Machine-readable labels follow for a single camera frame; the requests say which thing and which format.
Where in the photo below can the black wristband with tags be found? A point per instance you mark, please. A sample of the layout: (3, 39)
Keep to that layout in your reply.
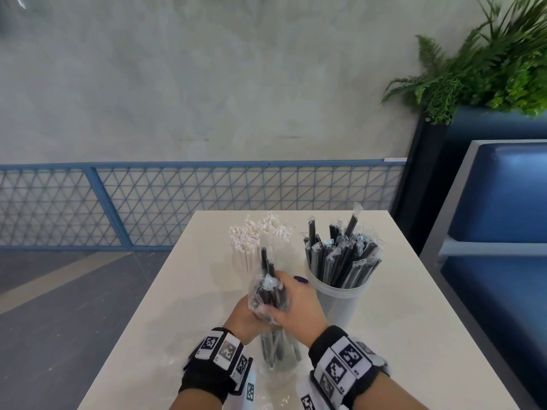
(209, 367)
(342, 367)

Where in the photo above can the black right wristband with tags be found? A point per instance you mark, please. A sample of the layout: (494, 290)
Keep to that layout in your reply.
(342, 367)

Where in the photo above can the black left wristband with tags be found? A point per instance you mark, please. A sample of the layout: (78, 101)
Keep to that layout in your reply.
(209, 367)

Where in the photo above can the person's right hand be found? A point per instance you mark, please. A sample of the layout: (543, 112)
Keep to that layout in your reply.
(301, 311)

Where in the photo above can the person's right fingers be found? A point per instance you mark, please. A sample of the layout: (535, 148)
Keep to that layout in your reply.
(295, 280)

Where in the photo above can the person's left hand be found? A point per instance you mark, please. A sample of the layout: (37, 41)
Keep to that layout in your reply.
(239, 320)

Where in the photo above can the person's right forearm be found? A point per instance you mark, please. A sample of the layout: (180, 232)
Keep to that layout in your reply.
(384, 397)

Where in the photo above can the person's left forearm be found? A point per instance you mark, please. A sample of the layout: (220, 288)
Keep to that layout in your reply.
(192, 401)

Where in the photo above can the blue metal mesh railing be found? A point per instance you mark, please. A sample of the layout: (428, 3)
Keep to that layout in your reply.
(171, 204)

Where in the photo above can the green fern plant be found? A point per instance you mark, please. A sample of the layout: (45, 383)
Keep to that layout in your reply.
(491, 59)

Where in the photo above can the bunch of wrapped black straws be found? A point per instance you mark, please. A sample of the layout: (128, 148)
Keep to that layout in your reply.
(337, 260)

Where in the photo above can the blue cushioned bench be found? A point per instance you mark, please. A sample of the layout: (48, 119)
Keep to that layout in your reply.
(500, 251)

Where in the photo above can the bunch of white paper straws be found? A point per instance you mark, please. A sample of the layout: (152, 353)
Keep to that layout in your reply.
(250, 241)

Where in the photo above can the clear plastic cup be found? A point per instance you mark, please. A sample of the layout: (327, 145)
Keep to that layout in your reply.
(337, 305)

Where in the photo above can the dark blue planter box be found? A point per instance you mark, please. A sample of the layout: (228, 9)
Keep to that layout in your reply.
(431, 166)

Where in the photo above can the clear bag of black straws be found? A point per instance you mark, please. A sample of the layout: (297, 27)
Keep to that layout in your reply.
(271, 294)

